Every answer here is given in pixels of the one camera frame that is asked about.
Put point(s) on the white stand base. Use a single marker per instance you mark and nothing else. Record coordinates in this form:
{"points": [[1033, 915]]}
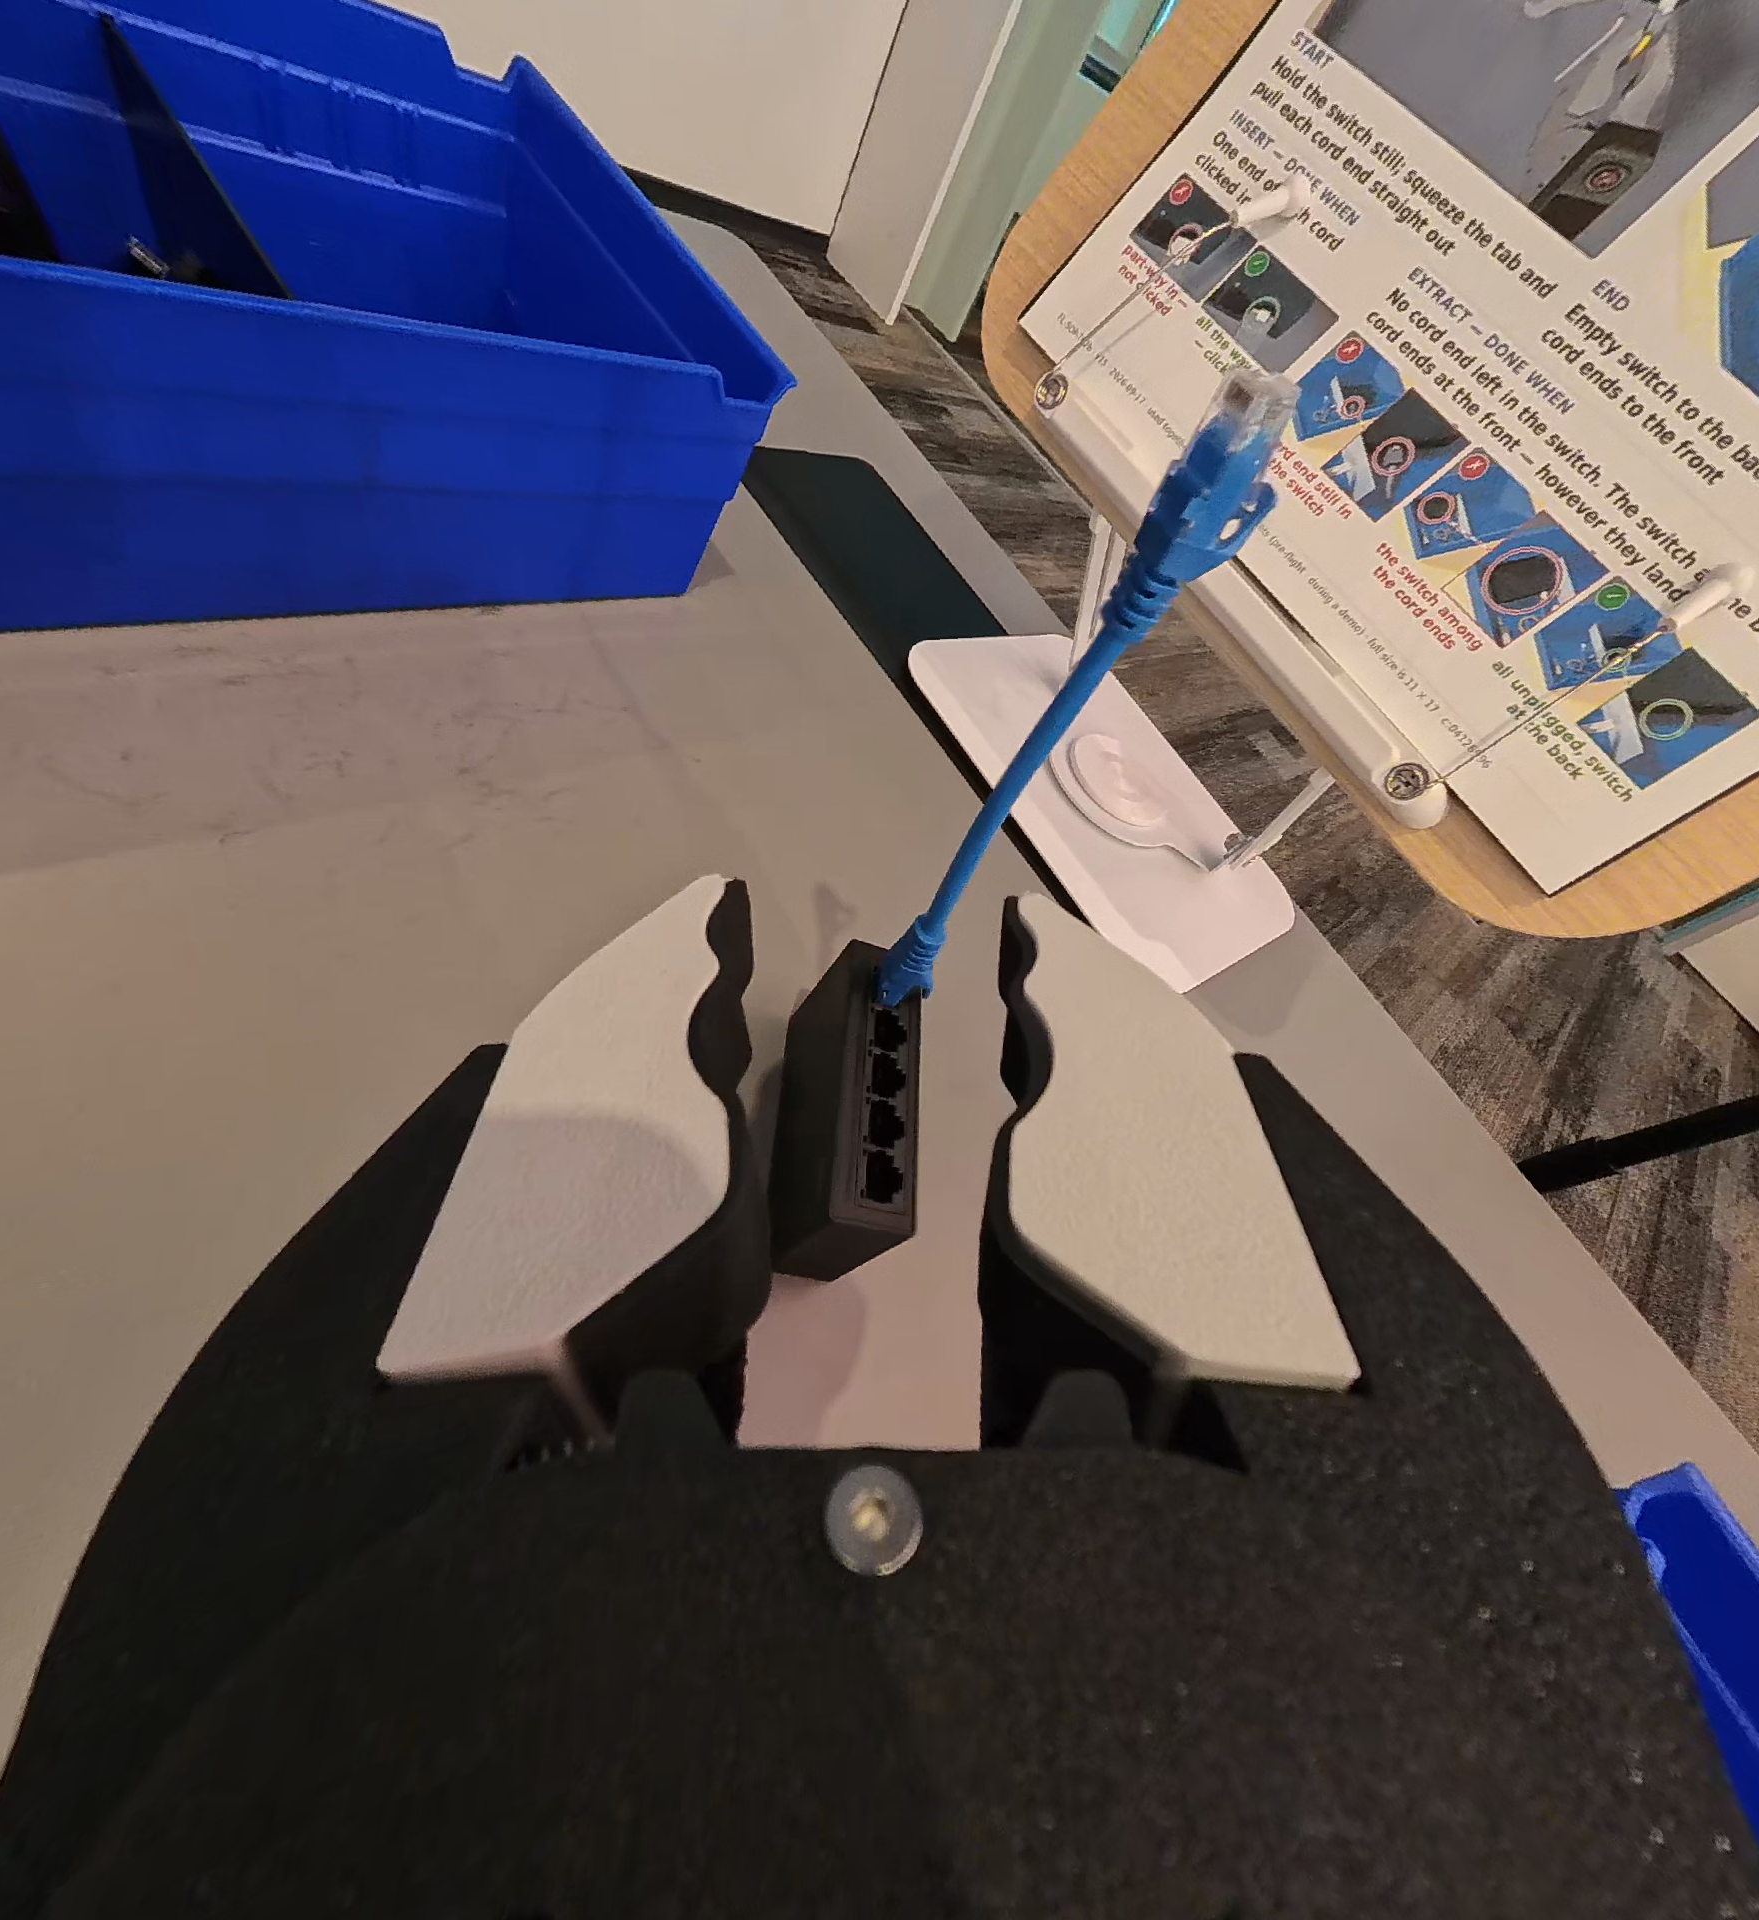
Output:
{"points": [[1150, 855]]}

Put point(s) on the black network switch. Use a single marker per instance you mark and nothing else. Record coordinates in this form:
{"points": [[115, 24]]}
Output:
{"points": [[835, 1200]]}

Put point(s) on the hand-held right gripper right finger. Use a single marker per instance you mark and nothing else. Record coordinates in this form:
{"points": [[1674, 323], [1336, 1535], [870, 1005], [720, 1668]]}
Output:
{"points": [[1182, 1187]]}

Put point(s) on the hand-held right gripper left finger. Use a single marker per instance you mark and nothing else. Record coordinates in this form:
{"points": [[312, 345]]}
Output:
{"points": [[566, 1187]]}

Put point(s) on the dark rectangular table panel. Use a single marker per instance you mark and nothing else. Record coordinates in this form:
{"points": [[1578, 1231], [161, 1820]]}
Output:
{"points": [[882, 555]]}

